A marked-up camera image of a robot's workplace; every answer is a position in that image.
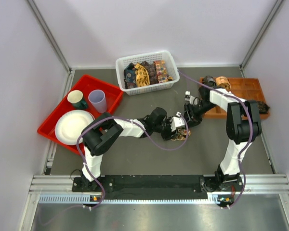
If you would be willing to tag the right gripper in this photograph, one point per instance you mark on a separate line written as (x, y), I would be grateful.
(190, 116)

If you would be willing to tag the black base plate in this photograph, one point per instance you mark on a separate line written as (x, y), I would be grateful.
(155, 187)

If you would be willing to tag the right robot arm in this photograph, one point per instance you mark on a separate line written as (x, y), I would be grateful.
(243, 125)

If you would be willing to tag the rolled dark green tie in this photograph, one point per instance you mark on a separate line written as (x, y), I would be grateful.
(263, 107)

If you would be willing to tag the green mug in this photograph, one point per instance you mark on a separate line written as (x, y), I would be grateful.
(76, 98)

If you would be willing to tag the aluminium front rail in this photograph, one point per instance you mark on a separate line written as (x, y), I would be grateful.
(58, 189)

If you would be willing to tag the floral patterned tie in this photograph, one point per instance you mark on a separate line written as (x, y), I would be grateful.
(180, 135)

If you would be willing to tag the orange dotted tie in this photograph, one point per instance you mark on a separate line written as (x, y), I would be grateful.
(161, 71)

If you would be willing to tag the maroon patterned tie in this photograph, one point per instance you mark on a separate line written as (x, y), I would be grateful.
(151, 69)

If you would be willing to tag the rolled beige tie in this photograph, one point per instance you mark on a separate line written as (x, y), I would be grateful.
(223, 82)

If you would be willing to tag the lilac plastic cup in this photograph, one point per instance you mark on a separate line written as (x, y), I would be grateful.
(98, 100)

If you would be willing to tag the rolled dark grey tie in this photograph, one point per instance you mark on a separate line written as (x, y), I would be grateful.
(209, 81)

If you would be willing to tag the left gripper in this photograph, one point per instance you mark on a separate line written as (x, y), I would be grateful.
(169, 134)

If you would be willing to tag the white paper plate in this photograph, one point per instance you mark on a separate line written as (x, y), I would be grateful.
(70, 126)

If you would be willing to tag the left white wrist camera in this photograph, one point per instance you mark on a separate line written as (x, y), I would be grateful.
(177, 122)

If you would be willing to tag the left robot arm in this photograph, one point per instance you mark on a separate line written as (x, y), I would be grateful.
(100, 135)

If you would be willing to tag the yellow patterned tie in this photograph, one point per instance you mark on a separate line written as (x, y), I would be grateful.
(142, 76)

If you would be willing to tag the red plastic tray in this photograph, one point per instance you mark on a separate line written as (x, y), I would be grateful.
(86, 84)

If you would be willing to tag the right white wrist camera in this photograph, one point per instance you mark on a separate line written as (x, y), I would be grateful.
(190, 99)

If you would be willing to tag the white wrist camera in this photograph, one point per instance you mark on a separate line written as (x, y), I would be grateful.
(177, 122)
(190, 99)

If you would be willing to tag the dark blue patterned tie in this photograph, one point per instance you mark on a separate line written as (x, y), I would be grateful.
(130, 76)

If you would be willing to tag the white plastic basket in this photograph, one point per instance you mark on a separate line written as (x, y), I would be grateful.
(170, 66)

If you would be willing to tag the wooden compartment tray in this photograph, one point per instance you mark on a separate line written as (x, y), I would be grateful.
(245, 88)

